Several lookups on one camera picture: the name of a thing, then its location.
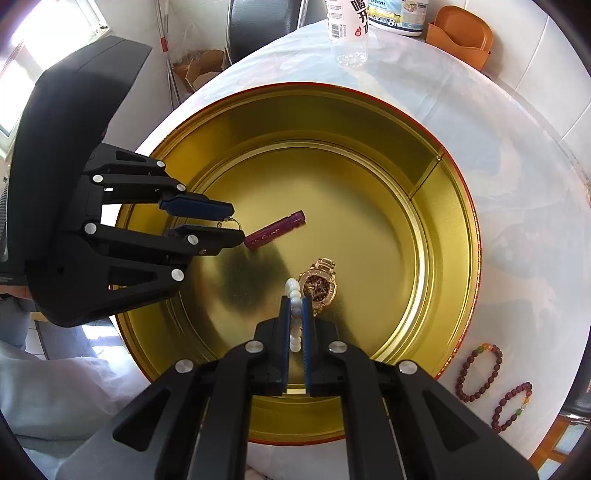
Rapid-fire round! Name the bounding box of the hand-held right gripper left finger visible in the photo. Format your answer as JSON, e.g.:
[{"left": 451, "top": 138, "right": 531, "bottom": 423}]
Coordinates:
[{"left": 58, "top": 298, "right": 293, "bottom": 480}]

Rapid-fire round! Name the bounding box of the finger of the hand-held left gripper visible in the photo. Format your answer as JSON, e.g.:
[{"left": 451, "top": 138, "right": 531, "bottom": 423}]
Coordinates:
[
  {"left": 82, "top": 220, "right": 246, "bottom": 315},
  {"left": 84, "top": 142, "right": 235, "bottom": 219}
]

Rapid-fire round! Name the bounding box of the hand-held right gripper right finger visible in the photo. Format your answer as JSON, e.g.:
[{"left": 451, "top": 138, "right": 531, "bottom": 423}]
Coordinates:
[{"left": 304, "top": 314, "right": 539, "bottom": 480}]

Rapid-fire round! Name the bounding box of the white bead bracelet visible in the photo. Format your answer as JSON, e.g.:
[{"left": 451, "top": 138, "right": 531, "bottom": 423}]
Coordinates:
[{"left": 284, "top": 277, "right": 306, "bottom": 357}]

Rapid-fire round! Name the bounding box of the gold wristwatch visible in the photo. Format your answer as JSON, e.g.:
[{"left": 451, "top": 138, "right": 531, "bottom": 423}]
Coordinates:
[{"left": 298, "top": 258, "right": 339, "bottom": 317}]

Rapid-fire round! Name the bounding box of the purple keychain tube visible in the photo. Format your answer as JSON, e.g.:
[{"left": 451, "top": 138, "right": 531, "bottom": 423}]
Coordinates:
[{"left": 217, "top": 210, "right": 306, "bottom": 251}]

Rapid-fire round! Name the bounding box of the round gold tin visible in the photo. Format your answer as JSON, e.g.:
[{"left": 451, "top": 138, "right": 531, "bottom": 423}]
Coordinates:
[{"left": 113, "top": 83, "right": 483, "bottom": 446}]

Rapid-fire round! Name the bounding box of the window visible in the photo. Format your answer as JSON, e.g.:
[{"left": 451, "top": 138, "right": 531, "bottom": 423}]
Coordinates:
[{"left": 0, "top": 0, "right": 112, "bottom": 139}]

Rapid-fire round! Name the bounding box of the metal pole with red label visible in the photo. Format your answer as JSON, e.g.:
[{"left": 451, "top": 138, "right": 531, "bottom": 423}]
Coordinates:
[{"left": 154, "top": 0, "right": 182, "bottom": 108}]

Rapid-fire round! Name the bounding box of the brown cardboard box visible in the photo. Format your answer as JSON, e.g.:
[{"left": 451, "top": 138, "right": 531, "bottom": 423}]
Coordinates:
[{"left": 172, "top": 48, "right": 230, "bottom": 94}]

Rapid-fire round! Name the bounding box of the black chair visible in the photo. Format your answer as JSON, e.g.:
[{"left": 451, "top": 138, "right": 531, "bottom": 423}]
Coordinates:
[{"left": 226, "top": 0, "right": 308, "bottom": 64}]

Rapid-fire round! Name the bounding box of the light blue garment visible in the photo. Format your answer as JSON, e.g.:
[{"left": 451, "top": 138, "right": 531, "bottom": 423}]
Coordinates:
[{"left": 0, "top": 298, "right": 155, "bottom": 467}]

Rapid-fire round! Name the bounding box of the clear plastic bottle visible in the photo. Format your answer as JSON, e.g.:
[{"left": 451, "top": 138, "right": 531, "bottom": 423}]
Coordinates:
[{"left": 325, "top": 0, "right": 370, "bottom": 69}]

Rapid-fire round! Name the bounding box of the white tub with blue label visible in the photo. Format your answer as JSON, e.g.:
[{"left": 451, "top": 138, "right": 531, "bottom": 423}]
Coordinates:
[{"left": 367, "top": 0, "right": 431, "bottom": 38}]

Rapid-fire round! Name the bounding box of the orange plastic holder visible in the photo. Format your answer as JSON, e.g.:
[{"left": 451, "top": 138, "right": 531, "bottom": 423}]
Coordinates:
[{"left": 425, "top": 6, "right": 494, "bottom": 73}]

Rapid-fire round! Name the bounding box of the large red bead bracelet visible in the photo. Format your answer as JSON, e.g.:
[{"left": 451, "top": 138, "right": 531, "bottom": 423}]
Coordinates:
[{"left": 455, "top": 342, "right": 504, "bottom": 403}]

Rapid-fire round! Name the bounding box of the small red bead bracelet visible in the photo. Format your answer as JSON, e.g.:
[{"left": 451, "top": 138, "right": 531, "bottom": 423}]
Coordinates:
[{"left": 490, "top": 381, "right": 533, "bottom": 433}]

